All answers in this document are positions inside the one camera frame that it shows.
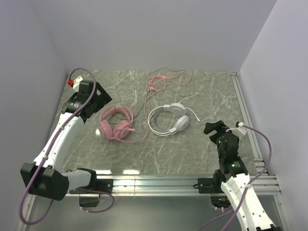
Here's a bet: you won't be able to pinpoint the pink headphones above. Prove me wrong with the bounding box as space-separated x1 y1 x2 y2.
100 106 135 141

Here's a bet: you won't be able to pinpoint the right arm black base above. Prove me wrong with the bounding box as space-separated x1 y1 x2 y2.
193 170 231 210

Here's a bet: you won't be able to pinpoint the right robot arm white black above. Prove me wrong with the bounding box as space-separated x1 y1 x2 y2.
204 120 282 231

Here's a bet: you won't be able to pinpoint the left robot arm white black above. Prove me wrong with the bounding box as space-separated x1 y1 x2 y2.
20 80 112 201

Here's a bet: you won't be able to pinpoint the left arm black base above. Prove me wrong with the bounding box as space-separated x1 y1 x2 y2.
68 179 115 213

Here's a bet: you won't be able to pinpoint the white headphones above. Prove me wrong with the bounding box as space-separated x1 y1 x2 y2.
147 103 201 137

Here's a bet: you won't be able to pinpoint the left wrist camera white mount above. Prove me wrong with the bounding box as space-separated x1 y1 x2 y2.
67 76 84 92

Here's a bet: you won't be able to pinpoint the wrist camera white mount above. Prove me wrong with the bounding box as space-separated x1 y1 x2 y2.
226 122 247 137
67 76 84 92

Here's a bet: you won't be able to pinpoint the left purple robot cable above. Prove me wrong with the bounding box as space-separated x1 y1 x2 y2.
19 68 116 226

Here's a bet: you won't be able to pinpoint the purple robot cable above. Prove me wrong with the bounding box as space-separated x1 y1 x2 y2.
198 123 273 231
19 68 116 226

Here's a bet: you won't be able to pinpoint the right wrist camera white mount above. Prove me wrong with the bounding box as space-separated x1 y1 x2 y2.
226 122 247 137

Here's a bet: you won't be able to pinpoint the aluminium right side rail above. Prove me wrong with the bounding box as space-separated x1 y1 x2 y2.
231 72 265 173

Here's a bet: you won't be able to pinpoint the aluminium rail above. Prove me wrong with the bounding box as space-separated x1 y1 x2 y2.
28 175 282 197
231 72 265 173

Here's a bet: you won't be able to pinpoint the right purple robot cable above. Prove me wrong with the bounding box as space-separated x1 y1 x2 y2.
198 123 273 231

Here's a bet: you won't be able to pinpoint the aluminium front rail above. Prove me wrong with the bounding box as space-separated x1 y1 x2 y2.
28 175 282 197

